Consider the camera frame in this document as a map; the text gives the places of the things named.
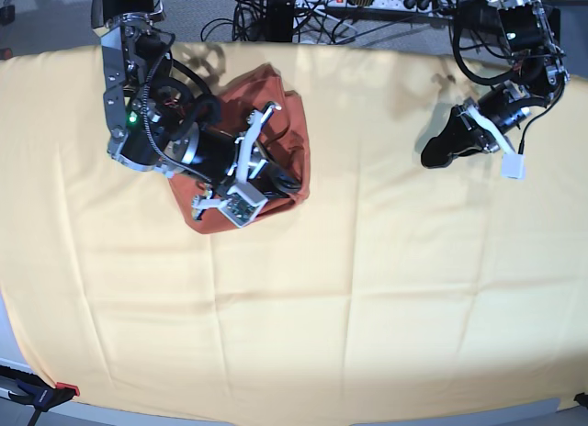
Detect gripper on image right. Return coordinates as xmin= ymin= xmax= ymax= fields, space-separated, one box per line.
xmin=421 ymin=83 xmax=531 ymax=168

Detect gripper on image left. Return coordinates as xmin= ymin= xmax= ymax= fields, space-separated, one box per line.
xmin=189 ymin=102 xmax=282 ymax=221

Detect terracotta orange T-shirt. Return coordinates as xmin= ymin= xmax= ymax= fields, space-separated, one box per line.
xmin=169 ymin=63 xmax=311 ymax=234

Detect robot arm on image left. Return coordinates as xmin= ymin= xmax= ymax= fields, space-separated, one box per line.
xmin=91 ymin=0 xmax=288 ymax=228

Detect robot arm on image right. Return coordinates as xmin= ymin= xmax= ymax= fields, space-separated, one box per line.
xmin=421 ymin=0 xmax=569 ymax=179

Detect pale yellow table cloth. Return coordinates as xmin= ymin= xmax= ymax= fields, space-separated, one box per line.
xmin=1 ymin=43 xmax=587 ymax=425

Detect black upright box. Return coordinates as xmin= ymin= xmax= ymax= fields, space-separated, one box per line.
xmin=546 ymin=6 xmax=561 ymax=45

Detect white power strip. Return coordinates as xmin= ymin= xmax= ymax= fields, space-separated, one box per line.
xmin=295 ymin=0 xmax=450 ymax=17

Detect black clamp at right corner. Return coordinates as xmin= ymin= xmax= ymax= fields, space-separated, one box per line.
xmin=573 ymin=392 xmax=588 ymax=409

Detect black and red bar clamp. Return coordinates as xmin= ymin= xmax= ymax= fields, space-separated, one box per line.
xmin=1 ymin=365 xmax=80 ymax=426

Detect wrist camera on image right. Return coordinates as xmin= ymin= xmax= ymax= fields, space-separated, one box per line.
xmin=501 ymin=153 xmax=526 ymax=180

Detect black vertical stand post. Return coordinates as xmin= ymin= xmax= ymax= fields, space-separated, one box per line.
xmin=265 ymin=0 xmax=295 ymax=43

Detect tangle of black cables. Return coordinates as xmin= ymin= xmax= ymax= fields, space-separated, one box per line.
xmin=199 ymin=0 xmax=368 ymax=46

